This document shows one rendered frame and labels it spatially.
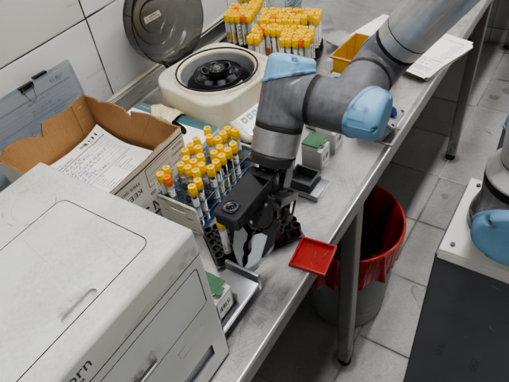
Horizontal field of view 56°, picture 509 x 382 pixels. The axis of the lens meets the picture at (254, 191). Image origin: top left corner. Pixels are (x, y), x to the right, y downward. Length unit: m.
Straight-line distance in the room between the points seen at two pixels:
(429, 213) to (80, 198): 1.75
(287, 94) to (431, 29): 0.21
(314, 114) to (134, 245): 0.31
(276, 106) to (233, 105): 0.39
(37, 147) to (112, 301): 0.64
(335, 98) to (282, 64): 0.09
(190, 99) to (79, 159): 0.27
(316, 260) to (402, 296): 1.05
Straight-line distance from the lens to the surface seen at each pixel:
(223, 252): 0.88
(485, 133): 2.66
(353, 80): 0.71
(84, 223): 0.61
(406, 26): 0.73
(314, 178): 0.98
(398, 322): 1.85
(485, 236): 0.70
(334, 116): 0.69
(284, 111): 0.72
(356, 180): 1.02
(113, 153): 1.10
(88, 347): 0.51
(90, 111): 1.18
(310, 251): 0.89
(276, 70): 0.72
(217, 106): 1.08
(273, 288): 0.85
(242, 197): 0.72
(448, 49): 1.45
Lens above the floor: 1.58
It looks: 44 degrees down
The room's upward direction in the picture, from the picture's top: 8 degrees counter-clockwise
